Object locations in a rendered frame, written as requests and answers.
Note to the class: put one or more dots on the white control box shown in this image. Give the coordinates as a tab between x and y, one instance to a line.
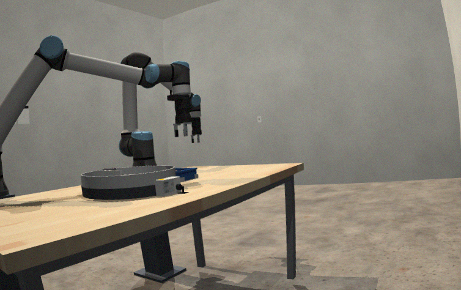
166	186

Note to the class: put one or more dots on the blue crate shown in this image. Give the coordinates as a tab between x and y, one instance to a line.
186	173

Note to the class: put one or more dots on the wooden table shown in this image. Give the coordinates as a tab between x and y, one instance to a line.
93	217

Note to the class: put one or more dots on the white wall sheet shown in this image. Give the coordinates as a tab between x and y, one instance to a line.
25	118

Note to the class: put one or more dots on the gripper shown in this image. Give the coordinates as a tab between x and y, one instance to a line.
182	110
197	125

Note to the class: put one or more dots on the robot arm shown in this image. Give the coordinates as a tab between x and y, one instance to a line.
130	112
93	66

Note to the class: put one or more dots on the grey turntable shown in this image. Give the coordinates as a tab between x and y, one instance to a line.
114	183

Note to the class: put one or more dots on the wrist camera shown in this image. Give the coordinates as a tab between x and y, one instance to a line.
171	97

